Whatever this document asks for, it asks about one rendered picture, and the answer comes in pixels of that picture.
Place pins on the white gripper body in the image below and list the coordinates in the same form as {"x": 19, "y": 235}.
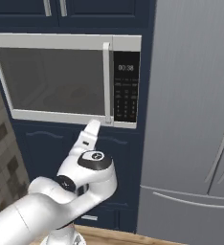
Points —
{"x": 91, "y": 129}

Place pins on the grey steel fridge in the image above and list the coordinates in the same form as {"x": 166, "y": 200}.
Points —
{"x": 187, "y": 95}

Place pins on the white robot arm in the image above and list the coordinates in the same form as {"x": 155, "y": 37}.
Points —
{"x": 53, "y": 204}

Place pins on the navy lower cupboard door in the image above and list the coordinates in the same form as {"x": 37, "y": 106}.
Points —
{"x": 43, "y": 150}
{"x": 125, "y": 166}

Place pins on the navy drawer front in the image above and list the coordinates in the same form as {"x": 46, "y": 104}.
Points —
{"x": 117, "y": 218}

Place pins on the navy upper cupboard door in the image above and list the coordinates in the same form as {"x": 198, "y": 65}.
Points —
{"x": 107, "y": 12}
{"x": 21, "y": 12}

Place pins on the navy cupboard door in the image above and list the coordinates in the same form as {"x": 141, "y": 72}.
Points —
{"x": 107, "y": 12}
{"x": 43, "y": 150}
{"x": 21, "y": 12}
{"x": 125, "y": 166}

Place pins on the white microwave oven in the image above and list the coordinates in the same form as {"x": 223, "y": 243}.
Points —
{"x": 126, "y": 41}

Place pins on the microwave door with dark window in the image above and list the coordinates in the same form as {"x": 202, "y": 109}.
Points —
{"x": 53, "y": 79}

